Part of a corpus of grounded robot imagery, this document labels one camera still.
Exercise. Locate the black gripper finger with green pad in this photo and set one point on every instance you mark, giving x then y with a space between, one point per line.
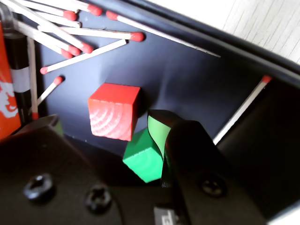
199 159
47 175

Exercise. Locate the green wooden cube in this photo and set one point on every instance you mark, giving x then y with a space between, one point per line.
140 161

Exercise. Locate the red wooden cube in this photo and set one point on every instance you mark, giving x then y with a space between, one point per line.
112 110

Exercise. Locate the black box tray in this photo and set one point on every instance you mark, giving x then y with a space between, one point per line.
187 77

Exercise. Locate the black open box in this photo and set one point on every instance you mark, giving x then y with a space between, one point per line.
211 31

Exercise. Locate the red-tipped wooden match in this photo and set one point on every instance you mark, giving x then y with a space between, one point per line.
58 80
70 22
74 50
70 15
164 35
243 107
86 48
67 54
105 34
82 56
95 10
32 82

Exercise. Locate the orange matchbox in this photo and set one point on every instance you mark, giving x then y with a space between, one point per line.
5 58

